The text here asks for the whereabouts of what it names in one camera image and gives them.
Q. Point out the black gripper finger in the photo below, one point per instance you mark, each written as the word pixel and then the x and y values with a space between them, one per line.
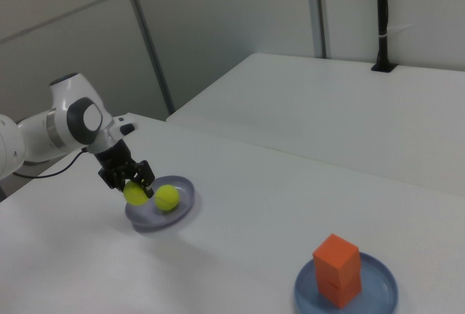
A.
pixel 112 180
pixel 147 177

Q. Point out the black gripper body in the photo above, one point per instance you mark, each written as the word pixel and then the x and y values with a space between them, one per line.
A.
pixel 114 157

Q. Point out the yellow tennis ball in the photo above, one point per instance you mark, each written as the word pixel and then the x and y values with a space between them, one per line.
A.
pixel 167 197
pixel 135 195

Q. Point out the orange cube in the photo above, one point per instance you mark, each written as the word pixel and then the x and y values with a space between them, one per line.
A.
pixel 334 259
pixel 338 297

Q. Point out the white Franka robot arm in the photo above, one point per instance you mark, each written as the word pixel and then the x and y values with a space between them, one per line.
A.
pixel 61 96

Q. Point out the purple plate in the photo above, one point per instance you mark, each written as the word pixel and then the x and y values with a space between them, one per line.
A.
pixel 183 190

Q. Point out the blue plate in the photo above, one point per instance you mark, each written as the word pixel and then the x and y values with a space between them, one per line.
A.
pixel 378 292

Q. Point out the black pole with clamp base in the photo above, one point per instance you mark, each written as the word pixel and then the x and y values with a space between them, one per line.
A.
pixel 381 19

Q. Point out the grey partition post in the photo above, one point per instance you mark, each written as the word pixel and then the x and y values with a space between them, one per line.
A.
pixel 319 8

